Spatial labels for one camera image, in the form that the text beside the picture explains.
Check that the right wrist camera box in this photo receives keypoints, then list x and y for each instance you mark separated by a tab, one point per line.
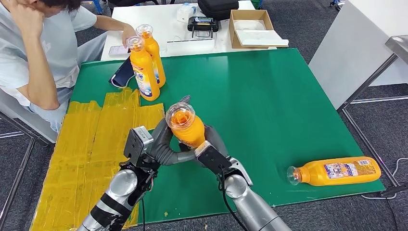
212	157

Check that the person's right hand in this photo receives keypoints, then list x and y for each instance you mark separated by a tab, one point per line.
27	20

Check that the white partition panel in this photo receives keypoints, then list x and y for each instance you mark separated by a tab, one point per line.
345	47

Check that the grey bench with metal legs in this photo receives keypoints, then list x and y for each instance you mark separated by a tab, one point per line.
17	116

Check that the person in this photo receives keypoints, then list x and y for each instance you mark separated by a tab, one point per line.
25	63

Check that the white plastic bag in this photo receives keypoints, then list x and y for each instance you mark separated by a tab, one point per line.
250	25

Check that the tablet in blue case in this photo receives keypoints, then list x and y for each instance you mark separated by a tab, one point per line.
122	75

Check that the black carrying case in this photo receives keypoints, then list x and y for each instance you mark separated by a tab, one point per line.
218	9

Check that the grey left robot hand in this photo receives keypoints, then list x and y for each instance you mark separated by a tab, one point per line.
162	146

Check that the clear plastic pack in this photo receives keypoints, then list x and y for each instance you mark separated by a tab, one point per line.
185	12

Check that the black handheld controller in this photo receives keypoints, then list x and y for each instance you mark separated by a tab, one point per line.
203	25

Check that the black metal floor frame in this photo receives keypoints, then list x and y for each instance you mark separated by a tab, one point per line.
369	150

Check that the green table mat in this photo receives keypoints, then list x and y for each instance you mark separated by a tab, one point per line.
255	95

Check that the white table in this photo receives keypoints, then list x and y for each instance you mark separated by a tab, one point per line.
178	32

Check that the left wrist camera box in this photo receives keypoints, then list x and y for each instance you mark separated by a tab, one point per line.
138	143

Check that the steel table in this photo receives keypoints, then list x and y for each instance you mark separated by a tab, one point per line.
398	46

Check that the green crate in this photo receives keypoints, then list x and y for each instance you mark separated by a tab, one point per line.
256	3

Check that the cardboard box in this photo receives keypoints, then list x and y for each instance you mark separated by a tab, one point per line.
234	37

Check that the white foam sheet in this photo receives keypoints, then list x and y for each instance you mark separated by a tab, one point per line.
261	38

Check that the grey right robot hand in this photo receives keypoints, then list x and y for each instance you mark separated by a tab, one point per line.
216	137

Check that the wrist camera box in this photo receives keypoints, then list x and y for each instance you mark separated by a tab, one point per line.
212	157
138	143

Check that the person's left hand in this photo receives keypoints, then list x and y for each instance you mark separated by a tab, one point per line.
128	32

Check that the yellow tape patch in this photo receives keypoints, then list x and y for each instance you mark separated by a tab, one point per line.
79	153

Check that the flat white box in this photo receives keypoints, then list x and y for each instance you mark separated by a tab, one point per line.
190	47

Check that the orange detergent bottle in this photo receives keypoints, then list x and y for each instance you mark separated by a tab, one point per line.
188	127
156	54
143	73
318	172

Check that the smartphone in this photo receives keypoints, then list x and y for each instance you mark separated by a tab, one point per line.
118	51

